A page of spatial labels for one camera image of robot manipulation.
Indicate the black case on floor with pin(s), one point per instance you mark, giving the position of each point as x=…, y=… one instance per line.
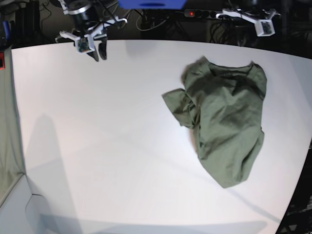
x=27, y=20

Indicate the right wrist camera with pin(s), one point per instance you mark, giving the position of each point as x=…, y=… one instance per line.
x=82, y=46

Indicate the blue box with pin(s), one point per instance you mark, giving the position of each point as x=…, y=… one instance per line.
x=151, y=4

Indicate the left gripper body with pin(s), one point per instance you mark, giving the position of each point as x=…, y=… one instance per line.
x=259, y=18

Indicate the black power strip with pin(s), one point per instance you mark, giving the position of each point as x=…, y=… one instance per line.
x=201, y=14

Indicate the olive green t-shirt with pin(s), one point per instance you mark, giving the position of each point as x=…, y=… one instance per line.
x=222, y=106

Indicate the red black clamp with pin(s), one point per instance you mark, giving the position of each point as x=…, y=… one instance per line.
x=2, y=61

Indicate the blue handled tool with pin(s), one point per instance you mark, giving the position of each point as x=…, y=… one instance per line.
x=7, y=30

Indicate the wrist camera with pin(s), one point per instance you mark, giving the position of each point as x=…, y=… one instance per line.
x=264, y=28
x=82, y=46

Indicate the grey curtain cloth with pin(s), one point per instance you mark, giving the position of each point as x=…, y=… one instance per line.
x=11, y=157

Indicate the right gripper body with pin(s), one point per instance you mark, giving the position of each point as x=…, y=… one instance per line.
x=92, y=33

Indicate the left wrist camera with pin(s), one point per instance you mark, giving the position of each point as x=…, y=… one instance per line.
x=264, y=28

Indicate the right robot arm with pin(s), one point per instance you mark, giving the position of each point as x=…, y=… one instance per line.
x=83, y=13

